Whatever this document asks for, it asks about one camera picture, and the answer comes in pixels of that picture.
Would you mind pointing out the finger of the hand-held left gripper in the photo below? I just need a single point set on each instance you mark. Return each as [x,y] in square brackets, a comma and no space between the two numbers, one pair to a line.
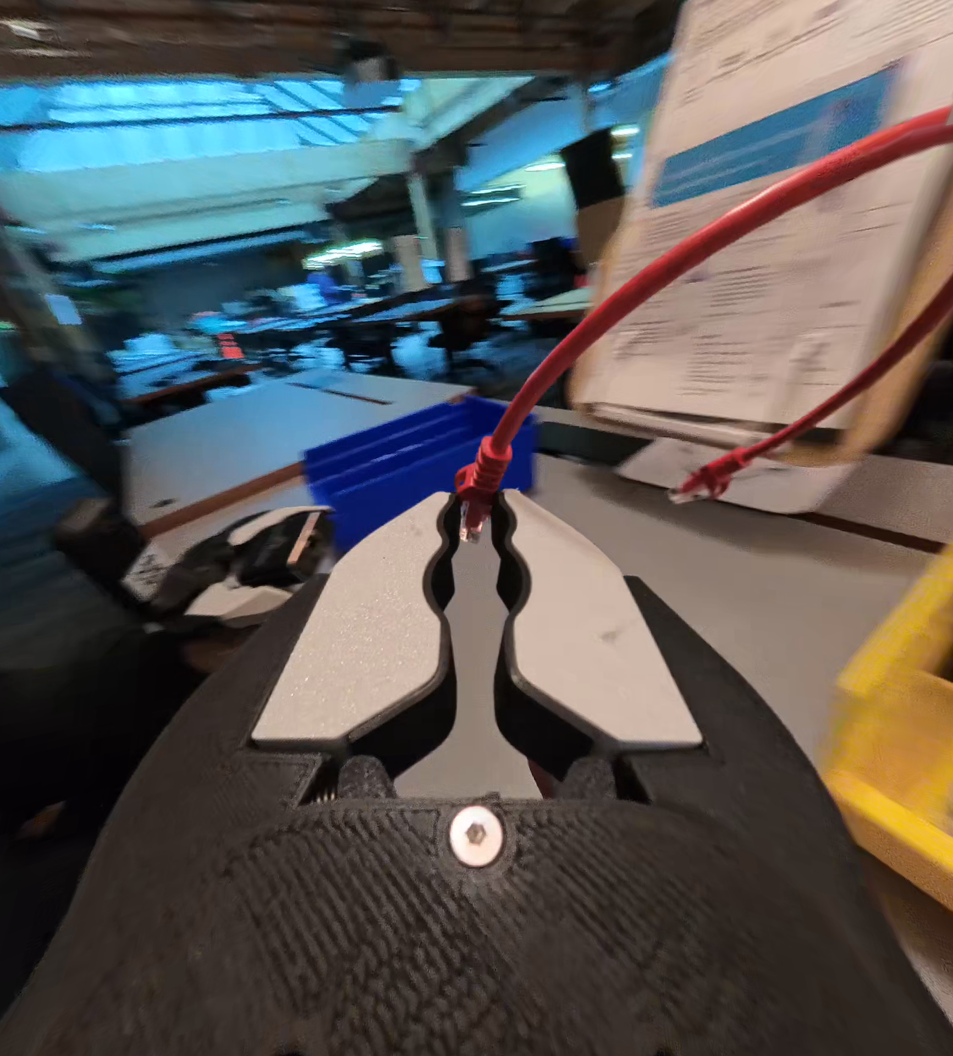
[245,602]
[278,518]

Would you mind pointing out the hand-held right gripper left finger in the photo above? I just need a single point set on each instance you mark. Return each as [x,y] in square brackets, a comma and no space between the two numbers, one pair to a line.
[344,643]

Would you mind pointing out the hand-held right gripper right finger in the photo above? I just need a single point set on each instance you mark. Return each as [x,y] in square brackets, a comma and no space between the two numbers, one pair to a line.
[600,643]

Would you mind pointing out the black network splitter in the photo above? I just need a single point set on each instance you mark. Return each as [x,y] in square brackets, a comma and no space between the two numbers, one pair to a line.
[274,553]

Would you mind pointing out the blue plastic bin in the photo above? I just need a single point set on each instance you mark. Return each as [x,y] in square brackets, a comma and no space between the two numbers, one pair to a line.
[377,487]

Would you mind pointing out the yellow plastic bin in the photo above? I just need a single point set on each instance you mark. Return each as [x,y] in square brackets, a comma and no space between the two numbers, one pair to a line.
[897,825]

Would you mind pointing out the person's left forearm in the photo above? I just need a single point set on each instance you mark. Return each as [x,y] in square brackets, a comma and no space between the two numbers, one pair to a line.
[47,718]

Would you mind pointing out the grey desk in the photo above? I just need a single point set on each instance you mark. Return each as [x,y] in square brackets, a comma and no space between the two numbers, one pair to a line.
[732,594]

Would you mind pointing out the orange traffic cone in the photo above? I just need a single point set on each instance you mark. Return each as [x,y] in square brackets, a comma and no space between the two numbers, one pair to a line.
[231,346]

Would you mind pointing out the wooden document stand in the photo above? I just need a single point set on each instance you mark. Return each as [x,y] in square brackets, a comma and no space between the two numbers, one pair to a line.
[773,491]

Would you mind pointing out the printed instruction sheet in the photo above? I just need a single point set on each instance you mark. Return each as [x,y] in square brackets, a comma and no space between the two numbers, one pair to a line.
[773,289]

